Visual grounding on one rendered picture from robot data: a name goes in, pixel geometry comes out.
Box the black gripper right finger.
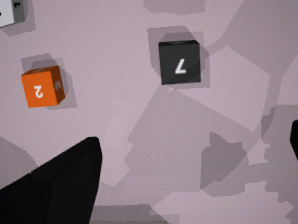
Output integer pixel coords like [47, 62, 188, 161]
[290, 120, 298, 159]

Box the orange block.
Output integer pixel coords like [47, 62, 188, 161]
[21, 67, 65, 108]

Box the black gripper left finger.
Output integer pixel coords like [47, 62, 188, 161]
[0, 136, 102, 224]

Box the black block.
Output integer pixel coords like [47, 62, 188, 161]
[158, 40, 201, 84]

